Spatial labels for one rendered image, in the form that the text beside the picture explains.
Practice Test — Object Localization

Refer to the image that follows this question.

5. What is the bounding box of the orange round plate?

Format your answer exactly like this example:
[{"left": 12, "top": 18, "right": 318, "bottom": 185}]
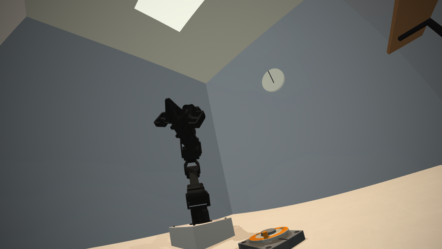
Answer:
[{"left": 249, "top": 227, "right": 289, "bottom": 244}]

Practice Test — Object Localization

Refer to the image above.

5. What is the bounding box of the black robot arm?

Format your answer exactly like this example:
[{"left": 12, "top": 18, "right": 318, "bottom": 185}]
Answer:
[{"left": 180, "top": 104, "right": 212, "bottom": 225}]

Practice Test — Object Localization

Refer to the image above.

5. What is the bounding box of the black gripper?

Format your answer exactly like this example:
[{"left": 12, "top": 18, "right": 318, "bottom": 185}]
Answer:
[{"left": 154, "top": 98, "right": 205, "bottom": 140}]

